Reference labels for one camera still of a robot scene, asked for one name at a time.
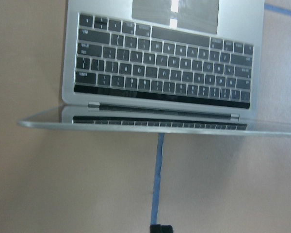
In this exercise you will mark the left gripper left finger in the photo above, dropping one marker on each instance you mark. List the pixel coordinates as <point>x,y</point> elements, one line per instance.
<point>155,228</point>

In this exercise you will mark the grey laptop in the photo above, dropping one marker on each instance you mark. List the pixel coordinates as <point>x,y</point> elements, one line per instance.
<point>161,66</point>

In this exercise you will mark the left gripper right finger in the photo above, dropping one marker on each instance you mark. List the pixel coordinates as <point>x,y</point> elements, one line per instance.
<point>166,229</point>

